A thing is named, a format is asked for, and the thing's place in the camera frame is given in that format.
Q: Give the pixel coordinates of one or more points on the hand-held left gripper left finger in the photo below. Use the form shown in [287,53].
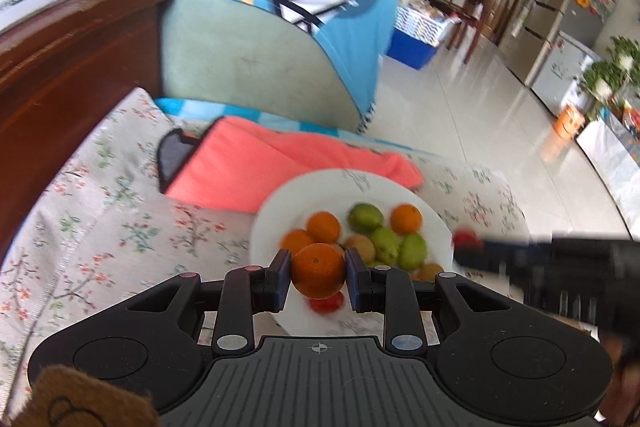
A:
[282,277]

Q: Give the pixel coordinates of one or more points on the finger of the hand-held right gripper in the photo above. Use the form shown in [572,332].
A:
[500,252]

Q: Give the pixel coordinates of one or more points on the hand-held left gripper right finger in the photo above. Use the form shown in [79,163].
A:
[356,279]

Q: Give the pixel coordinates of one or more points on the brown kiwi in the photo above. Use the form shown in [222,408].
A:
[430,272]
[362,246]

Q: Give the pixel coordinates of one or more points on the orange mandarin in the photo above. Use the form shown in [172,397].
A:
[324,227]
[297,241]
[318,269]
[406,218]

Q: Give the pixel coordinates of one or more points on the red cherry tomato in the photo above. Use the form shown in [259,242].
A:
[465,238]
[327,303]

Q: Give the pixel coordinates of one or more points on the green mango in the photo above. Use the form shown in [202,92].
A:
[412,251]

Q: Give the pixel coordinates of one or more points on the white plate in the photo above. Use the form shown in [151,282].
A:
[310,202]

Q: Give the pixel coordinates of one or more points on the white covered table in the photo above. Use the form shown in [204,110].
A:
[610,162]

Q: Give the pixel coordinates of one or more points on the pink cloth with black trim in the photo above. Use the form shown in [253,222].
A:
[275,157]

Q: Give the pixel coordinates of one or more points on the orange bucket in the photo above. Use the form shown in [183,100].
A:
[570,122]

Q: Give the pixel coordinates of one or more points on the white freezer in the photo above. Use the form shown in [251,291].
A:
[565,72]

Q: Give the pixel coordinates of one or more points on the floral tablecloth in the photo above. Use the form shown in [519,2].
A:
[100,207]

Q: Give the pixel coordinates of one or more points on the potted green plant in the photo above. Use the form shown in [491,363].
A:
[607,79]
[625,49]

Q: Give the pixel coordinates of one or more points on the blue plastic crate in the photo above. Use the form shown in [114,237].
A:
[410,52]

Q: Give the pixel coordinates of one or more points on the white plastic basket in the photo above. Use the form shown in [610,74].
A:
[425,24]

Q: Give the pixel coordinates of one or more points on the brown plush fabric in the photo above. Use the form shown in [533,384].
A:
[75,402]

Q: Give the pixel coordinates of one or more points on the brown wooden headboard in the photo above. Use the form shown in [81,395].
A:
[75,57]

